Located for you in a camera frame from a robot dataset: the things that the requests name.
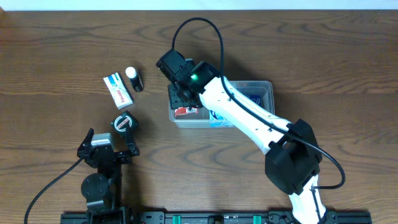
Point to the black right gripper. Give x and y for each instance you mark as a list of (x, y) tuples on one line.
[(179, 101)]

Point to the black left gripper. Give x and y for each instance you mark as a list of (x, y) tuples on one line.
[(107, 155)]

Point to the red Panadol sachet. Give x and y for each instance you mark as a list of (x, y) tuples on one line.
[(181, 111)]

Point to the blue KoolFever box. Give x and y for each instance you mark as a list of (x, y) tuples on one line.
[(216, 116)]

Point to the dark syrup bottle white cap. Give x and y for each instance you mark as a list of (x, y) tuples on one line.
[(134, 79)]

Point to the white Panadol box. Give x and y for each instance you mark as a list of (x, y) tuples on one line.
[(121, 96)]

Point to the clear plastic container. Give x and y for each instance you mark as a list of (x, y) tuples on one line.
[(201, 119)]

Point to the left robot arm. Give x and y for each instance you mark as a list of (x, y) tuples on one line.
[(102, 189)]

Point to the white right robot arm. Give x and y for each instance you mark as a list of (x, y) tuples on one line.
[(292, 160)]

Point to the green ointment box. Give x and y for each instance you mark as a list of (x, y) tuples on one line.
[(123, 121)]

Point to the black mounting rail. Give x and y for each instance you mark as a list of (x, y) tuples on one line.
[(273, 217)]

